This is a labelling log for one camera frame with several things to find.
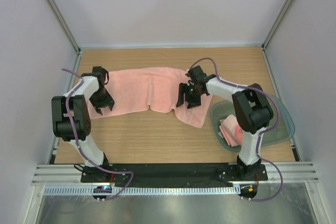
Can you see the slotted metal cable rail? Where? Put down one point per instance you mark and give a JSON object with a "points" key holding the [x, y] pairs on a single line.
{"points": [[105, 191]]}

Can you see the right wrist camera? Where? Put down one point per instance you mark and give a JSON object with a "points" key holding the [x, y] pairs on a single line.
{"points": [[196, 74]]}

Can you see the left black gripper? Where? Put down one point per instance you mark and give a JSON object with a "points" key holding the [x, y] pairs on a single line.
{"points": [[108, 102]]}

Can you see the right aluminium frame post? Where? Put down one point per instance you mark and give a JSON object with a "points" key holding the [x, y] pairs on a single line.
{"points": [[279, 19]]}

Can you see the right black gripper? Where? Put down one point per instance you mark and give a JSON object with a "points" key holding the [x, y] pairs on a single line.
{"points": [[184, 88]]}

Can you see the aluminium frame post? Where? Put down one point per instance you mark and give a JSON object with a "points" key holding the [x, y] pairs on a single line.
{"points": [[279, 19], [60, 19]]}

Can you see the pink rabbit pattern towel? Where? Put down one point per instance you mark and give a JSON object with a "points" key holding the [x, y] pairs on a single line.
{"points": [[231, 131]]}

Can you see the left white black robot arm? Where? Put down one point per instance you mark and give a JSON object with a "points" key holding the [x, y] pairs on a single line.
{"points": [[71, 119]]}

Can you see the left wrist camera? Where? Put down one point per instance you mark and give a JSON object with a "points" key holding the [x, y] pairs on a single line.
{"points": [[101, 73]]}

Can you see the left aluminium frame post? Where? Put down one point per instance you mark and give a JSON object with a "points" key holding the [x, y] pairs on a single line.
{"points": [[60, 19]]}

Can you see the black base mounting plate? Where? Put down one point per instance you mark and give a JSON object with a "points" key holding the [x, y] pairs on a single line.
{"points": [[174, 174]]}

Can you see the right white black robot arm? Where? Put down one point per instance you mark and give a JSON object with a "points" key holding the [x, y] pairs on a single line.
{"points": [[252, 110]]}

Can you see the plain pink towel pile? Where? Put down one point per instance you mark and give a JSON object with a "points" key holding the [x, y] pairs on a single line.
{"points": [[156, 89]]}

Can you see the clear teal plastic bin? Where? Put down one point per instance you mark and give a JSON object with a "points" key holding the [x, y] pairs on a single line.
{"points": [[282, 132]]}

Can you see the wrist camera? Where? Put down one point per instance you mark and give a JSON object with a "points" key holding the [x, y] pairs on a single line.
{"points": [[196, 74], [101, 73]]}

